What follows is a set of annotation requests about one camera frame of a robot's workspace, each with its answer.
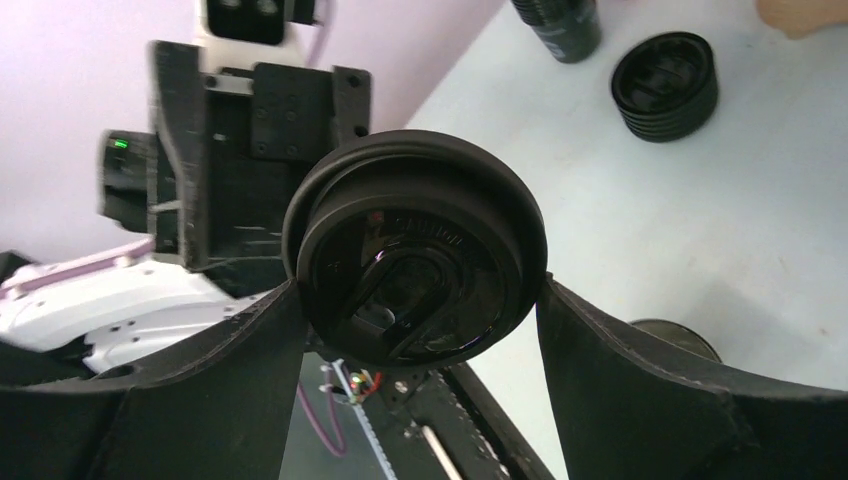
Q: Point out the black paper coffee cup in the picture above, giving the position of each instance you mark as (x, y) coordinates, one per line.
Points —
(678, 335)

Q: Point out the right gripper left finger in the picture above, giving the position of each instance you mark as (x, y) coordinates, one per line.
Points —
(216, 405)

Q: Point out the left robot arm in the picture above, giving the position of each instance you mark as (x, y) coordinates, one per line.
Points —
(111, 308)

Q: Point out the black plastic cup lid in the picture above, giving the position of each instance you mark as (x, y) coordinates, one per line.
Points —
(413, 249)

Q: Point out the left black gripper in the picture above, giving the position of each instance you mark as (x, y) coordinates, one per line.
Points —
(212, 179)

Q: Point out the stack of black lids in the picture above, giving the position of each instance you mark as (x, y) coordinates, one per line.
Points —
(666, 87)

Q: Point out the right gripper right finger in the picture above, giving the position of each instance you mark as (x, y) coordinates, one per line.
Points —
(628, 405)

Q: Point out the stack of black cups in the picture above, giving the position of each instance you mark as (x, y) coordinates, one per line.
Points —
(569, 29)

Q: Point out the brown pulp cup carrier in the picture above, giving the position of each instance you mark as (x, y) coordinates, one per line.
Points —
(799, 18)

